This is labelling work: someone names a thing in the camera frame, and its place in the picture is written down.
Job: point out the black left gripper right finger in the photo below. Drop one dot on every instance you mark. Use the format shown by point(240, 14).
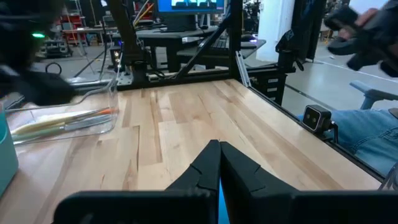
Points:
point(258, 205)

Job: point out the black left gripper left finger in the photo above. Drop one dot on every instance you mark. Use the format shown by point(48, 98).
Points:
point(186, 205)

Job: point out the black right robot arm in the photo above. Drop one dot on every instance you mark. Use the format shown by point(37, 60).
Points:
point(18, 40)

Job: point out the clear plastic bin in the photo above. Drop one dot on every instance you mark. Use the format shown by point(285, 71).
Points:
point(102, 124)

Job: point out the teal plastic bin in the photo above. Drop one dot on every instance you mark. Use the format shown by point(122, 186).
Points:
point(7, 155)

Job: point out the shelf with red bins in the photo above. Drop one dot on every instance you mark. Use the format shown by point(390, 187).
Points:
point(73, 21)

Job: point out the computer tower with lights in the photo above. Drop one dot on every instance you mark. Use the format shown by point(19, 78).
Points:
point(116, 59)

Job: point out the person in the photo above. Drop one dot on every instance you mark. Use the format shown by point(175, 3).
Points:
point(367, 137)

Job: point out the black desk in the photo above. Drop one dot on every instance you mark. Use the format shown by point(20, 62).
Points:
point(174, 35)

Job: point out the large monitor blue screen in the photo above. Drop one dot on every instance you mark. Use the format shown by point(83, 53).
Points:
point(164, 6)

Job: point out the grey-blue chair armrest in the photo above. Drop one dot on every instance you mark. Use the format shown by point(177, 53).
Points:
point(373, 93)

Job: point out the black computer mouse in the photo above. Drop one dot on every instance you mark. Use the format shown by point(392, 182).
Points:
point(249, 38)

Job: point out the plain white pillar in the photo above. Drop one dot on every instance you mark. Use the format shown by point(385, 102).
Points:
point(273, 28)

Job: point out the person's hand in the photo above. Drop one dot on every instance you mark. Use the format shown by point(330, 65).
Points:
point(363, 17)

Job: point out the small black table-level camera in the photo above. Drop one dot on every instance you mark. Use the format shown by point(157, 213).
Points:
point(314, 119)

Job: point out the black aluminium rig frame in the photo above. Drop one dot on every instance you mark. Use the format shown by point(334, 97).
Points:
point(235, 31)

